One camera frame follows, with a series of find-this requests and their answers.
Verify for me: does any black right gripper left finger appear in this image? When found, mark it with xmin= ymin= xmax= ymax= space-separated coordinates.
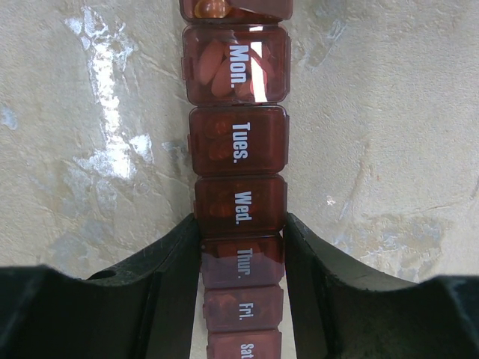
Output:
xmin=1 ymin=215 xmax=200 ymax=358

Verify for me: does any red weekly pill organizer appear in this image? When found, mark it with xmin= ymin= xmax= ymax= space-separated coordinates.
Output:
xmin=180 ymin=1 xmax=293 ymax=358

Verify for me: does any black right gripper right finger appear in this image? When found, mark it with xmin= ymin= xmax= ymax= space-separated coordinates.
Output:
xmin=284 ymin=214 xmax=478 ymax=358

